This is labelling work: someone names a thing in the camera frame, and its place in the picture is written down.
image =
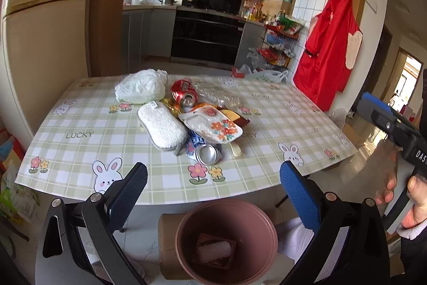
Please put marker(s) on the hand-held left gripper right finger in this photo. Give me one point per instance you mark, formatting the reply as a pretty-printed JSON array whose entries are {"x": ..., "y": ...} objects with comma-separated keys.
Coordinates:
[{"x": 300, "y": 198}]

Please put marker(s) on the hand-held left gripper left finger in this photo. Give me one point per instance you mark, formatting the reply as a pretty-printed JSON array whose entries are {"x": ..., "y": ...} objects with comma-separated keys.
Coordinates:
[{"x": 128, "y": 195}]

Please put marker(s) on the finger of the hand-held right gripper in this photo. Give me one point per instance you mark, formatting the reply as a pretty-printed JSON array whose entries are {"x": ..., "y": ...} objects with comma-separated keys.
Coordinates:
[{"x": 377, "y": 103}]

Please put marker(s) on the pink plastic trash bin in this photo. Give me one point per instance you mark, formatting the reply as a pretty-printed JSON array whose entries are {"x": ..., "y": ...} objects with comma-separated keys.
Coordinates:
[{"x": 186, "y": 238}]

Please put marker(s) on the white sponge pad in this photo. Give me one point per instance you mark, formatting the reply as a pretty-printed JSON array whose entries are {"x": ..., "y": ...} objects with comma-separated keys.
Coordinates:
[{"x": 160, "y": 124}]

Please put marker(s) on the crushed blue can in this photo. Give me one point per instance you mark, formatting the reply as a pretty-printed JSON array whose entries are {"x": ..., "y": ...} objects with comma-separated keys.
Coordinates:
[{"x": 206, "y": 154}]

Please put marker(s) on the gold foil wrapper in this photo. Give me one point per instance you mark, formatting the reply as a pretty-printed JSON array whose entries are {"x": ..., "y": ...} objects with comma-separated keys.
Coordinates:
[{"x": 171, "y": 104}]

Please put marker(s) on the orange snack packet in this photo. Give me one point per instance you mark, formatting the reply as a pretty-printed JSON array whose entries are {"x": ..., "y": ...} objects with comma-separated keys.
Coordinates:
[{"x": 233, "y": 116}]

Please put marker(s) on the floral white packet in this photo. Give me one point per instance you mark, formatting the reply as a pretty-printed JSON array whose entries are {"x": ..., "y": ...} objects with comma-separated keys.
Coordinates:
[{"x": 216, "y": 128}]

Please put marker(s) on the white plastic bag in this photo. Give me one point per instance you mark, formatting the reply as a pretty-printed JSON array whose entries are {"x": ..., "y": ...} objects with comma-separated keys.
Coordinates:
[{"x": 140, "y": 86}]

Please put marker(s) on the crushed red can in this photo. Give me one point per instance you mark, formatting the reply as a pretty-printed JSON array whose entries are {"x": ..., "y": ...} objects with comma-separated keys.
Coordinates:
[{"x": 181, "y": 91}]

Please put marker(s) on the clear plastic container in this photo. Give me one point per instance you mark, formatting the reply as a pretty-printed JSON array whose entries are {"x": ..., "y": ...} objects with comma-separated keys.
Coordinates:
[{"x": 216, "y": 93}]

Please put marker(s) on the person's right forearm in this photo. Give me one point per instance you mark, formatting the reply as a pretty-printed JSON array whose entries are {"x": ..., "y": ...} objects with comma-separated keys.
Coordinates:
[{"x": 413, "y": 255}]

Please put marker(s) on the person's right hand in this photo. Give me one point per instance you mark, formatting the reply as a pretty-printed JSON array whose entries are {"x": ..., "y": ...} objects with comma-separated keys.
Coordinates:
[{"x": 417, "y": 201}]

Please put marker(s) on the black table leg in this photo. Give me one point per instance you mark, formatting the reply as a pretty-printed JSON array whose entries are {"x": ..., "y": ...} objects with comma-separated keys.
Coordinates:
[{"x": 282, "y": 201}]

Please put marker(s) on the cardboard box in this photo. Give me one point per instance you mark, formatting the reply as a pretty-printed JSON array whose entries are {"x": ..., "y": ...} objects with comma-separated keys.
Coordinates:
[{"x": 353, "y": 134}]

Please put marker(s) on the person's white trouser leg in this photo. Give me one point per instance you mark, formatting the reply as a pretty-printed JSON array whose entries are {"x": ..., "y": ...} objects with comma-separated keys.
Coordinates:
[{"x": 293, "y": 238}]

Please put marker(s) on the checked bunny tablecloth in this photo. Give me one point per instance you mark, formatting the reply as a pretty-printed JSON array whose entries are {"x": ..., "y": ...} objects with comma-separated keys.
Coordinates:
[{"x": 100, "y": 144}]

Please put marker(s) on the flat brown cardboard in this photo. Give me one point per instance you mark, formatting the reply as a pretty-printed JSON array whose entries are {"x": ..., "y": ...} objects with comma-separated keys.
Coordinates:
[{"x": 166, "y": 245}]

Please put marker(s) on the red apron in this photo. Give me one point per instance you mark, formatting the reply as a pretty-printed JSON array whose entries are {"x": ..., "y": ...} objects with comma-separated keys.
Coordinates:
[{"x": 327, "y": 54}]

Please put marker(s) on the wrapper inside bin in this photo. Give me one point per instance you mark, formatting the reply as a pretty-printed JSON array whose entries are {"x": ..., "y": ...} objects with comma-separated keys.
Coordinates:
[{"x": 203, "y": 240}]

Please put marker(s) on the white foam net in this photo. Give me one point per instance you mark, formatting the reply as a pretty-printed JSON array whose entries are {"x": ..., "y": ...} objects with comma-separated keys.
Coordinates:
[{"x": 213, "y": 251}]

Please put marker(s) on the white printed shopping bag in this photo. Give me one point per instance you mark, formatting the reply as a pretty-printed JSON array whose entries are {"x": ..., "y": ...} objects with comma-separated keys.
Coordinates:
[{"x": 267, "y": 75}]

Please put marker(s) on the pile of colourful bags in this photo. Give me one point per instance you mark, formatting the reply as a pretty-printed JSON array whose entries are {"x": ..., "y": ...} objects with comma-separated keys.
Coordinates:
[{"x": 13, "y": 178}]

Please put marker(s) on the clear plastic bag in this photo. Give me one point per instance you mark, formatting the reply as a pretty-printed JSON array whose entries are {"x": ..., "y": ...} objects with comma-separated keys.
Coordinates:
[{"x": 255, "y": 58}]

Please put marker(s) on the red bag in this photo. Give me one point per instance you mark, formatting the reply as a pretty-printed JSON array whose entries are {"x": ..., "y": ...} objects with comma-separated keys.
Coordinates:
[{"x": 240, "y": 72}]

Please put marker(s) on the narrow grey lower cabinet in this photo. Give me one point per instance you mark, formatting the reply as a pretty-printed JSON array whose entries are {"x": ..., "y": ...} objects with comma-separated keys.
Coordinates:
[{"x": 248, "y": 44}]

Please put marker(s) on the group of condiment bottles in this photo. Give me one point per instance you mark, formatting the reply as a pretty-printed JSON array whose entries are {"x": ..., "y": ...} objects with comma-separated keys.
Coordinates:
[{"x": 260, "y": 9}]

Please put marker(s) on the grey lower cabinets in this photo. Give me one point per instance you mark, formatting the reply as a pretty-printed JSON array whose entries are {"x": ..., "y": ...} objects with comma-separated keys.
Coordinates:
[{"x": 150, "y": 34}]

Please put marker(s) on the beige refrigerator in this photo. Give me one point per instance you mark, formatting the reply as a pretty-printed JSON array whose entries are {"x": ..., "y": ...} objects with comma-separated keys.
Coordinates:
[{"x": 50, "y": 38}]

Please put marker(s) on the black built-in oven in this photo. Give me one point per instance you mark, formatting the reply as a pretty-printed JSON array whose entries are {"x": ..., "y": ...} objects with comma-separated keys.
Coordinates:
[{"x": 206, "y": 34}]

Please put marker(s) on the lidded steel pot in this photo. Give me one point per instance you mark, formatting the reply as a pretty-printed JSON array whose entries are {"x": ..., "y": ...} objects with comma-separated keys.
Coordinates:
[{"x": 167, "y": 1}]

